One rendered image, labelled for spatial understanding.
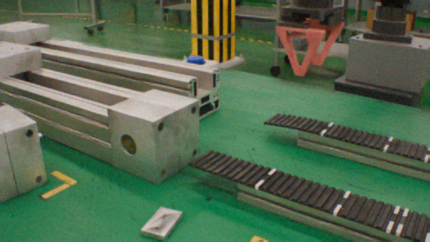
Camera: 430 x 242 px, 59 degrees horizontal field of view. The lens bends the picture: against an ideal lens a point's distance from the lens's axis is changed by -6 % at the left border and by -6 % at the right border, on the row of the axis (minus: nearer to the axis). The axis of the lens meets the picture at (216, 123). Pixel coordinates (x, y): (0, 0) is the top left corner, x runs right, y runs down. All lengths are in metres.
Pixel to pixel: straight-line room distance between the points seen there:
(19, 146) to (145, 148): 0.17
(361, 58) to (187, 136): 0.58
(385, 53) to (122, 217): 0.74
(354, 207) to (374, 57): 0.61
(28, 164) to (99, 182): 0.10
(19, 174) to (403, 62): 0.84
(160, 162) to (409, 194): 0.34
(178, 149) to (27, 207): 0.22
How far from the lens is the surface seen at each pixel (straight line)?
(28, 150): 0.58
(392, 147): 0.64
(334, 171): 0.61
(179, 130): 0.57
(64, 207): 0.55
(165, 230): 0.47
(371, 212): 0.48
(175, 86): 0.75
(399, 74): 1.03
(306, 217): 0.49
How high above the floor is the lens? 1.08
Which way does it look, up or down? 23 degrees down
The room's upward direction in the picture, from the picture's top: straight up
